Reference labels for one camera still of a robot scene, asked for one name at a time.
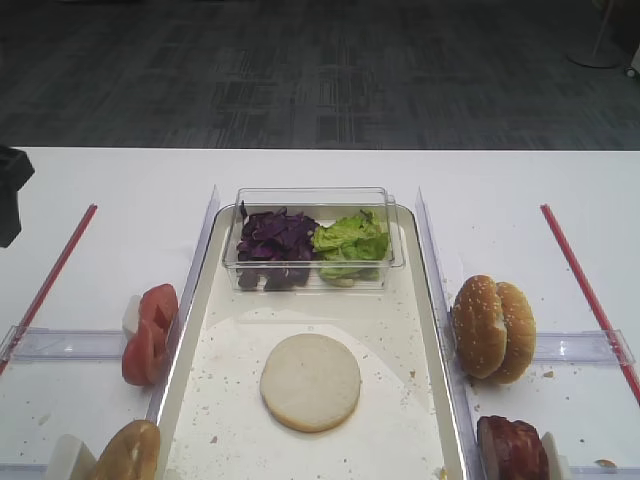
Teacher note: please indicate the round floor stand base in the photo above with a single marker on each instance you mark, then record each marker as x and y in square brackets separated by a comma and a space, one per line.
[600, 55]

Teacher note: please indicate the clear plastic salad box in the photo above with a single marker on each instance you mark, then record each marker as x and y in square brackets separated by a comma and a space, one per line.
[325, 205]

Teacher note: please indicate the red straw rail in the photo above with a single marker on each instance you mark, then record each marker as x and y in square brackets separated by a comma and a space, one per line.
[592, 300]
[50, 285]

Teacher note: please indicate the white lower left pusher block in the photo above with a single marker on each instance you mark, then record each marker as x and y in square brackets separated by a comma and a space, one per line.
[71, 459]

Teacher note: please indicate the clear upper left track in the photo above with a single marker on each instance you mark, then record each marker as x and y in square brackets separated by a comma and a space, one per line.
[35, 344]

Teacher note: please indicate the clear upper right track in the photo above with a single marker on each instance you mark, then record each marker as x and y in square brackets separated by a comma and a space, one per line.
[599, 348]

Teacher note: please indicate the purple lettuce leaves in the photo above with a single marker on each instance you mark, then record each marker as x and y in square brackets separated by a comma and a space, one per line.
[275, 236]

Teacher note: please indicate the red left straw rail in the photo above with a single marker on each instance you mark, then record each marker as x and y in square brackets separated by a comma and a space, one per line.
[50, 285]

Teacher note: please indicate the sesame bun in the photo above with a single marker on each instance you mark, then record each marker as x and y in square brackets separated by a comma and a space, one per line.
[521, 334]
[479, 327]

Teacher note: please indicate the clear track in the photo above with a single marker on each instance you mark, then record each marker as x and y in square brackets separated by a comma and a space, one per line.
[599, 348]
[598, 472]
[35, 344]

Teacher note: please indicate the back tomato slice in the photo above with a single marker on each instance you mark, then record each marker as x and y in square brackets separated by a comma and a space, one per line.
[159, 306]

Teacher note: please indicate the white metal tray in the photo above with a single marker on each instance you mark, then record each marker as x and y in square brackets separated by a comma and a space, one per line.
[215, 426]

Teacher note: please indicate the right sesame top bun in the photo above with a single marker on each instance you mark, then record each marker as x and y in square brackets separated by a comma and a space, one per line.
[521, 334]

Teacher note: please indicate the white upper left pusher block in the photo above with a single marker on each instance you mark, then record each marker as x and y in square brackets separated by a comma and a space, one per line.
[131, 317]

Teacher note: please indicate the white pusher block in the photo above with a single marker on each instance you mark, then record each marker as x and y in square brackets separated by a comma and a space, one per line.
[558, 464]
[131, 317]
[71, 459]

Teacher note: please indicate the left sesame top bun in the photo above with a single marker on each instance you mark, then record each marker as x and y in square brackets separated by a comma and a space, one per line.
[479, 327]

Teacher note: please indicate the clear right divider rail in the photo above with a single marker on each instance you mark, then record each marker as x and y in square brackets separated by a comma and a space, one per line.
[467, 458]

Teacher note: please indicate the red right straw rail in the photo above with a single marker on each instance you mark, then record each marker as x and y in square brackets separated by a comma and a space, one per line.
[592, 300]

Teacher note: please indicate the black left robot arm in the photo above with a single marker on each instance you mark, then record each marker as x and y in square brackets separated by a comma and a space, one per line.
[16, 170]

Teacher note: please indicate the front tomato slice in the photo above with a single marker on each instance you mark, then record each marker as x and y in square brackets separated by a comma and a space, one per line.
[145, 355]

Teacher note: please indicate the brown meat patty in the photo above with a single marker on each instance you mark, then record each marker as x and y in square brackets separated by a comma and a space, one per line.
[511, 450]

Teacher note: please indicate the clear lower right track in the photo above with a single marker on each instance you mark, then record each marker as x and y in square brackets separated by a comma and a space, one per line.
[598, 472]

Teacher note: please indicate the tomato slice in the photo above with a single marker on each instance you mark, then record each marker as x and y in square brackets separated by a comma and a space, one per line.
[145, 355]
[159, 306]

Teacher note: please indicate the green lettuce leaves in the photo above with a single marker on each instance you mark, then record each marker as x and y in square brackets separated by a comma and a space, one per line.
[360, 237]

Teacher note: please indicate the white right pusher block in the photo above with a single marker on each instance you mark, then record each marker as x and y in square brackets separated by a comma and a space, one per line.
[558, 464]

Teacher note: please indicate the bun half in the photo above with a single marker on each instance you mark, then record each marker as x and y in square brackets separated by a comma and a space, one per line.
[132, 453]
[310, 383]

